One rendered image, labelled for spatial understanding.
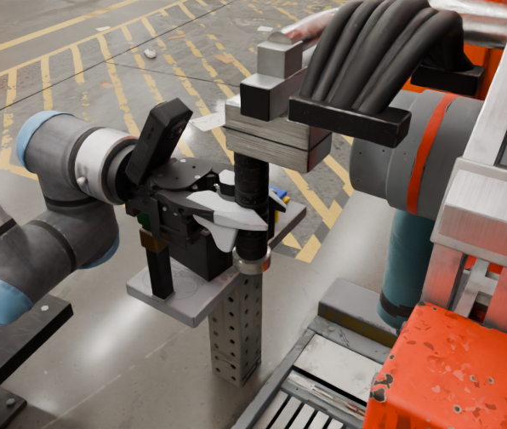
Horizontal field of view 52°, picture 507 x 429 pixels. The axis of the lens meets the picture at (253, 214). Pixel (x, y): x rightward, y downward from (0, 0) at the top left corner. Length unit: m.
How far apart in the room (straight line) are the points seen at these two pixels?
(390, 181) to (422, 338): 0.26
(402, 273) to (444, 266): 0.48
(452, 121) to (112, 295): 1.31
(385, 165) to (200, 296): 0.52
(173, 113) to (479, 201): 0.33
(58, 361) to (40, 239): 0.87
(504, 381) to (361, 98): 0.21
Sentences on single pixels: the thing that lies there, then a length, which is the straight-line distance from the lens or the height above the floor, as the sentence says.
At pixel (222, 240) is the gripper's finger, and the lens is 0.56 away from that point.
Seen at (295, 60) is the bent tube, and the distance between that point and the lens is 0.46.
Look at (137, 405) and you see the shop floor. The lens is 1.41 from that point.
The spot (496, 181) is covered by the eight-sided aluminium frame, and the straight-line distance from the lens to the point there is 0.34.
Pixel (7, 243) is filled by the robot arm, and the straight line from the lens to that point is 0.69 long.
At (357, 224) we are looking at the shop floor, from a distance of 1.96.
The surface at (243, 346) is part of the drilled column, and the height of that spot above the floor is 0.15.
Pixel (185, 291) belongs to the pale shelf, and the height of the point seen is 0.45.
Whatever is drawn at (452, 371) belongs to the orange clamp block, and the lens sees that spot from 0.34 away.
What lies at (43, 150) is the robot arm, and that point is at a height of 0.83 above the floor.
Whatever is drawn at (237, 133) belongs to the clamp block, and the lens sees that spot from 0.48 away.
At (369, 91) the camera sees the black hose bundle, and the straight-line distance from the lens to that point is 0.40.
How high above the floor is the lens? 1.14
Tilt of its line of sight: 35 degrees down
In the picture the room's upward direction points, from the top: straight up
